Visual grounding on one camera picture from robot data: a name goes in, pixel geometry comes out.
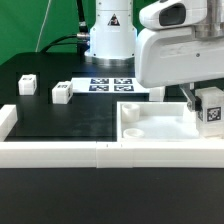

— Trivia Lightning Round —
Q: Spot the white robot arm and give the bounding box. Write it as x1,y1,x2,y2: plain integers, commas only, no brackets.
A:
85,0,224,100

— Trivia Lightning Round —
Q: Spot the white sheet with AprilTags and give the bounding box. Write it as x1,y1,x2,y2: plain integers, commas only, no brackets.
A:
71,77,149,93

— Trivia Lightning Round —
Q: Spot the green backdrop curtain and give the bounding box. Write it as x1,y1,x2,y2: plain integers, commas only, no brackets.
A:
0,0,158,66

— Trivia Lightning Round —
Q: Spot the white U-shaped obstacle fence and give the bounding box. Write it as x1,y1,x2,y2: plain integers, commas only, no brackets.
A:
0,105,224,168

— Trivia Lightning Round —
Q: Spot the white thin cable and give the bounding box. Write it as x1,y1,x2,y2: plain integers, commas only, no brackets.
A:
35,0,53,53

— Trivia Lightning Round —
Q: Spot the black cable bundle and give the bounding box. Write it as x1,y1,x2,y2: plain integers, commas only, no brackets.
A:
41,0,92,54

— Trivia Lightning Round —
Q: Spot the white square tabletop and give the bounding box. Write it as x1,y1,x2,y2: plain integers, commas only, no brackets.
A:
116,102,224,142

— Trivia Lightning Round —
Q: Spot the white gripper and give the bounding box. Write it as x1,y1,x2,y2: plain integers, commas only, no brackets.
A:
135,0,224,112

